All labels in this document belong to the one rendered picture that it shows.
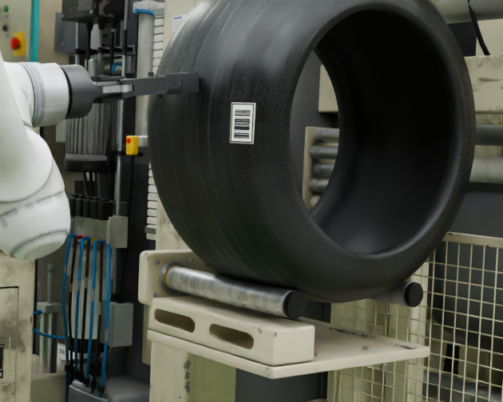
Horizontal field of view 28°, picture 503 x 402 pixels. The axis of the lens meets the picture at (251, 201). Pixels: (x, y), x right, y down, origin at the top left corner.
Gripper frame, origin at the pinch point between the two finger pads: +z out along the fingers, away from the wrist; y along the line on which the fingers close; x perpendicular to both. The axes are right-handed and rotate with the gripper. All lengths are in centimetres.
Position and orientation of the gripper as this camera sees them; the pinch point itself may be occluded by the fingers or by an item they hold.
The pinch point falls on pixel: (177, 83)
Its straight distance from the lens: 153.7
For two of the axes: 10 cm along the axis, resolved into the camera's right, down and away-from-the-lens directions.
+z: 7.8, -1.4, 6.1
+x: 0.6, 9.9, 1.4
